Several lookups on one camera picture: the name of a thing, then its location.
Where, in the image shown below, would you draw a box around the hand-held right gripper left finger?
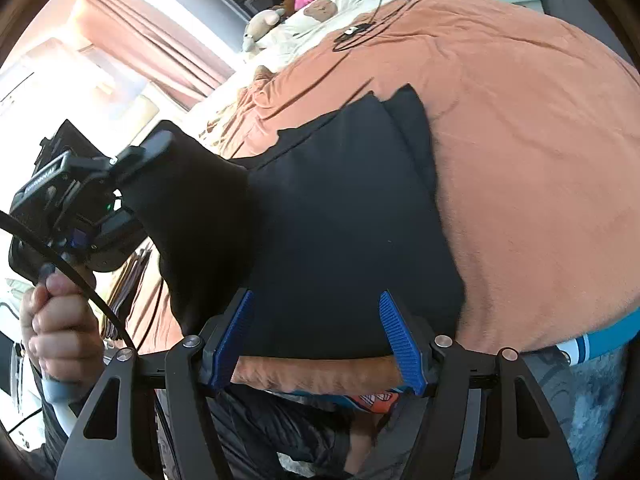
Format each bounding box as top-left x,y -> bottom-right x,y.
55,287 -> 255,480

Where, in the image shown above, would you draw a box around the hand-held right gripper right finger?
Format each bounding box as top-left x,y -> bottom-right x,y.
378,290 -> 581,480

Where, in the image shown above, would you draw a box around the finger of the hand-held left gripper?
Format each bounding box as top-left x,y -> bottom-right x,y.
107,132 -> 173,183

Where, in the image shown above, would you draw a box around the black t-shirt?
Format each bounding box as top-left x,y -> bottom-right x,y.
122,84 -> 468,361

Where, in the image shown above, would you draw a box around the person's left hand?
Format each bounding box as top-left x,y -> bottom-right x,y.
20,272 -> 106,386

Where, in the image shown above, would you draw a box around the cream headboard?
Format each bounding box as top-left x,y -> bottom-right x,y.
112,92 -> 161,153

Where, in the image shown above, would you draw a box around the person's black shorts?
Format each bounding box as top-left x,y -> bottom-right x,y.
210,390 -> 351,480

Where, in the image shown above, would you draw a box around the person's leg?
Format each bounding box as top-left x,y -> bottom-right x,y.
345,410 -> 396,471

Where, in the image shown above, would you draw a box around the pink curtain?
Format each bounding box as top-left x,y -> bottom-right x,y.
75,0 -> 241,111

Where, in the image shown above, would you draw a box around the beige plush toy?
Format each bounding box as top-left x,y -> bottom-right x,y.
242,8 -> 286,52

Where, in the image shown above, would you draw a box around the grey fluffy rug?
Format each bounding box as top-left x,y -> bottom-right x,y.
530,350 -> 631,480

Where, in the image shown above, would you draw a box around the orange blanket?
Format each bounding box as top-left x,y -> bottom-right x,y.
100,0 -> 640,393

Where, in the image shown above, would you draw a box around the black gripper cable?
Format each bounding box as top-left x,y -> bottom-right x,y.
0,210 -> 138,356

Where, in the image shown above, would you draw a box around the small black device with cable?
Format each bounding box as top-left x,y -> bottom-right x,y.
332,0 -> 426,53

